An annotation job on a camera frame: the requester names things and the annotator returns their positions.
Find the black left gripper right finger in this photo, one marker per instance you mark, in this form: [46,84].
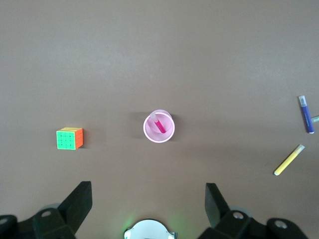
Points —
[239,227]

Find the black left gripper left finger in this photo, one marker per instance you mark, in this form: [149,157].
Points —
[54,224]

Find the pink marker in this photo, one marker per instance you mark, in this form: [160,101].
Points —
[158,124]

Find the yellow marker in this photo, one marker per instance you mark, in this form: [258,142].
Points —
[287,161]

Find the colourful puzzle cube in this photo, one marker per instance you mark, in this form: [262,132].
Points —
[67,139]

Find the pink plastic cup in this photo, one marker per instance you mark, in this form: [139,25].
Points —
[152,135]

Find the purple marker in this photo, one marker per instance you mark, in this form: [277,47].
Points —
[307,117]

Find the green marker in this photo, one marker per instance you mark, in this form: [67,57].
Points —
[316,119]

